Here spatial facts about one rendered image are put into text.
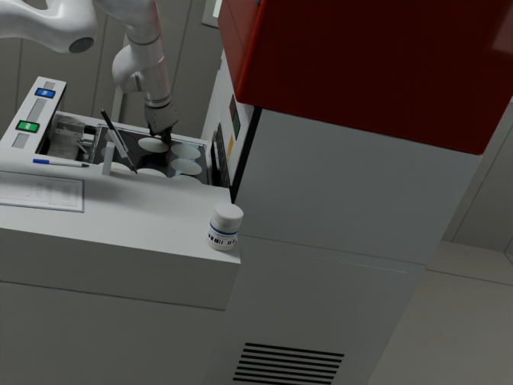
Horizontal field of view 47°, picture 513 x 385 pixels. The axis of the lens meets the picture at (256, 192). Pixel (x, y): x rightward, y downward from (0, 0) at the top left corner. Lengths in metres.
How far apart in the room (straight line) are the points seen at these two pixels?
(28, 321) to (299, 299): 0.85
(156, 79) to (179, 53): 1.46
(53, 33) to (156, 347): 0.78
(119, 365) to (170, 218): 0.40
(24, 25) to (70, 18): 0.10
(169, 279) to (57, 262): 0.25
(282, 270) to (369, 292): 0.32
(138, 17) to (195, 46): 1.77
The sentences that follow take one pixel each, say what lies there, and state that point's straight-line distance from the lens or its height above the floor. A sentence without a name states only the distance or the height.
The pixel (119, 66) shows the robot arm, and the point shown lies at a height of 1.18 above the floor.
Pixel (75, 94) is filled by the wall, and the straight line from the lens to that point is 3.39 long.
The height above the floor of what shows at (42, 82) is 0.96.
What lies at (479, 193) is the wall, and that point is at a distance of 3.99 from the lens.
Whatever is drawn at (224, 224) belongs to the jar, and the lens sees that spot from 1.36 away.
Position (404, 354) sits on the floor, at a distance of 2.97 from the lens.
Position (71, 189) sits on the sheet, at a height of 0.97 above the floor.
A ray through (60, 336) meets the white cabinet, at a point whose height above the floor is 0.67.
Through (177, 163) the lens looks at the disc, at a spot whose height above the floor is 0.90.
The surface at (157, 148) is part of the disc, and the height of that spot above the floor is 0.90.
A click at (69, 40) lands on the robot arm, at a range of 1.38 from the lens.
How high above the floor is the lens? 1.75
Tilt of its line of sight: 28 degrees down
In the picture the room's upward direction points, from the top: 18 degrees clockwise
